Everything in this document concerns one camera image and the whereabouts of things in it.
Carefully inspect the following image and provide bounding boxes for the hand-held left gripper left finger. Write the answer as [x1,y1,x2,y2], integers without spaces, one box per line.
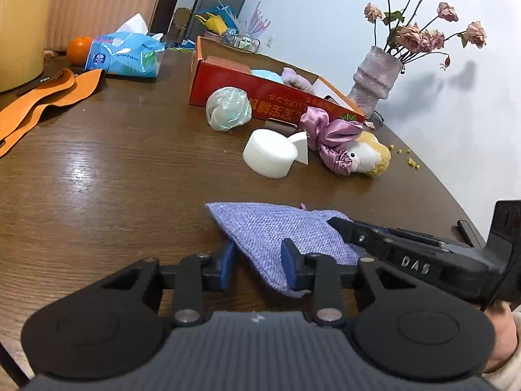
[98,241,237,327]

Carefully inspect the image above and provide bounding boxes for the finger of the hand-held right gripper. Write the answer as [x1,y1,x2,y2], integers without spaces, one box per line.
[328,217,391,253]

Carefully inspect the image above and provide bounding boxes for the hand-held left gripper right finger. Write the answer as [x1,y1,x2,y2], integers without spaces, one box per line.
[280,238,421,327]

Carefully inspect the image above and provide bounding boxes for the purple burlap pouch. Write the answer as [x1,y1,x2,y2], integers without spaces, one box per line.
[205,202,361,299]

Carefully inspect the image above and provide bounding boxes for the yellow white plush toy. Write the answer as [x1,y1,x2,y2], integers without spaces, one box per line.
[350,130,391,179]

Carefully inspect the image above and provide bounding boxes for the lavender plush ball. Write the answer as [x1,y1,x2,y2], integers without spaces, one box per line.
[281,67,318,94]

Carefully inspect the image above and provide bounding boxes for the red cardboard box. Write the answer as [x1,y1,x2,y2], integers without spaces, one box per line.
[188,36,366,125]

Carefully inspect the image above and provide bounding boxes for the light blue plush toy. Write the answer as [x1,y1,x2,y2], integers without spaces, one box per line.
[250,68,286,84]

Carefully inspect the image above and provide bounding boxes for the person's right hand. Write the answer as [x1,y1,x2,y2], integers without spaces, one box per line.
[482,299,521,374]

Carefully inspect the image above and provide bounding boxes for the black smartphone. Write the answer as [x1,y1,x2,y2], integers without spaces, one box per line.
[457,220,486,249]

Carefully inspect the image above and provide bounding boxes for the scattered yellow pellets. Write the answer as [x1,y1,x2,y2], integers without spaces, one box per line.
[388,143,422,169]

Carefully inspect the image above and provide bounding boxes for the pink satin scrunchie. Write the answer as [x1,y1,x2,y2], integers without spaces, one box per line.
[300,107,364,177]

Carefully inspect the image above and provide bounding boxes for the white wedge sponge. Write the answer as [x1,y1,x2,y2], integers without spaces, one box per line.
[287,131,310,166]

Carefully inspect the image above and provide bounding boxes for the white sponge cylinder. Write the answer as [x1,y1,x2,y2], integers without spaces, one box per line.
[243,129,299,179]

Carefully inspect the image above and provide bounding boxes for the pale green wrapped ball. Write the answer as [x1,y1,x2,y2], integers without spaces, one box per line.
[205,87,253,132]

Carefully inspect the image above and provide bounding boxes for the grey ribbed vase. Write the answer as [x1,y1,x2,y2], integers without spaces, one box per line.
[347,46,405,117]

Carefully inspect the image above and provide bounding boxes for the dried pink roses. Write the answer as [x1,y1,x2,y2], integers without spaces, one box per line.
[363,0,487,70]

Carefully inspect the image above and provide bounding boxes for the clear storage container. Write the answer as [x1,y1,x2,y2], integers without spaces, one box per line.
[222,28,261,53]

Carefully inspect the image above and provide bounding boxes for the blue tissue pack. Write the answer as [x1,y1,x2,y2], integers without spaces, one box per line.
[85,13,166,78]

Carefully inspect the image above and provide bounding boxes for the brown cardboard box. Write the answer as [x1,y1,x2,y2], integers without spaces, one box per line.
[169,7,194,43]

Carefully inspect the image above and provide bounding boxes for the orange fruit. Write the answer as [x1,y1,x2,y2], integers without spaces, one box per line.
[67,36,94,65]

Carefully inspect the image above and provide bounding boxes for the pink suitcase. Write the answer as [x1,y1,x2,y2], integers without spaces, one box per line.
[45,0,169,51]

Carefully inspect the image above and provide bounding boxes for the yellow thermos jug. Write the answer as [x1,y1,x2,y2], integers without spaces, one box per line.
[0,0,62,94]

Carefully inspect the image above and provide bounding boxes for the purple wall decal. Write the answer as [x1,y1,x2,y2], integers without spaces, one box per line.
[246,2,271,35]

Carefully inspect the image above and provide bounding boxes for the orange leather strap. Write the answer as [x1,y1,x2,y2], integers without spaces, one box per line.
[0,68,106,158]

